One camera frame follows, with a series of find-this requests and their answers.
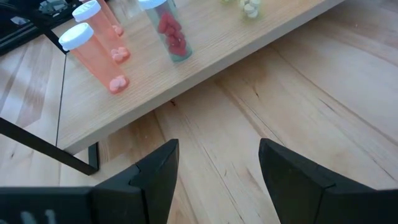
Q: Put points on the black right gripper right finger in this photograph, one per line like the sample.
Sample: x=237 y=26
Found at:
x=304 y=193

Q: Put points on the black aluminium rail frame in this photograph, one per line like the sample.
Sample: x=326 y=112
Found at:
x=18 y=21

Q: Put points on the red bottle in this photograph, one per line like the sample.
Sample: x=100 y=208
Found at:
x=169 y=31

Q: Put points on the yellow-green pill bottle white cap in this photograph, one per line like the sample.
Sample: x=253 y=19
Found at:
x=250 y=7

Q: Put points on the black-framed wooden shelf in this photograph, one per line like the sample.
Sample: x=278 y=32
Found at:
x=217 y=46

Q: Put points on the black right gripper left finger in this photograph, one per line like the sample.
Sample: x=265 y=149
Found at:
x=130 y=199

